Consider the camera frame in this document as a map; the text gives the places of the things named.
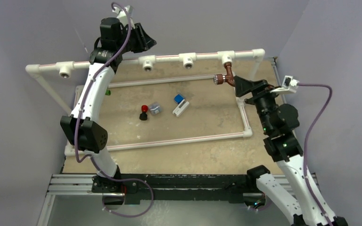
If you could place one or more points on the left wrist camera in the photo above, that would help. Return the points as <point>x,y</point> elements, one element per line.
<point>121,15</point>

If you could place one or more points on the white PVC pipe frame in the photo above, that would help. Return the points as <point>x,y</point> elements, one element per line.
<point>181,57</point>

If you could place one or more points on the clear grey faucet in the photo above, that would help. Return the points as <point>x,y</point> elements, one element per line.
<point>155,108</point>

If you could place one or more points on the red and black faucet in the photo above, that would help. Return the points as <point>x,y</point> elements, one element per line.
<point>143,116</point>

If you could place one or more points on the blue and white faucet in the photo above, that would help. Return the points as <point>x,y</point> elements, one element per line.
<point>182,105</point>

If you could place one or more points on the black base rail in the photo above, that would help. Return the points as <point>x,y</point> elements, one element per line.
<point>181,187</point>

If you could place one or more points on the brown copper faucet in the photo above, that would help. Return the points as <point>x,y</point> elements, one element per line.
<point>228,77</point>

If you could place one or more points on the aluminium frame rail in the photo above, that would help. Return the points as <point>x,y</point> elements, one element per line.
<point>69,201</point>

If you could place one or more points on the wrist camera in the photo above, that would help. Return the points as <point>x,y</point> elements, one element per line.
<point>121,15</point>
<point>288,86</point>

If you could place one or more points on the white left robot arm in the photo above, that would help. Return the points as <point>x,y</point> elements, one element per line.
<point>81,127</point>

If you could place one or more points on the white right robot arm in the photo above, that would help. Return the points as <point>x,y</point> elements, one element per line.
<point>304,205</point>

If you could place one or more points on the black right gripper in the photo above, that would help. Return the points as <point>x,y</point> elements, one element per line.
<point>258,89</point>

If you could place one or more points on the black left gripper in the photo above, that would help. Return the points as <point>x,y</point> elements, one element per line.
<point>143,42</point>

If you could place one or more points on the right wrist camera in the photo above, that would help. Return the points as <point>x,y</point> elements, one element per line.
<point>288,86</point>

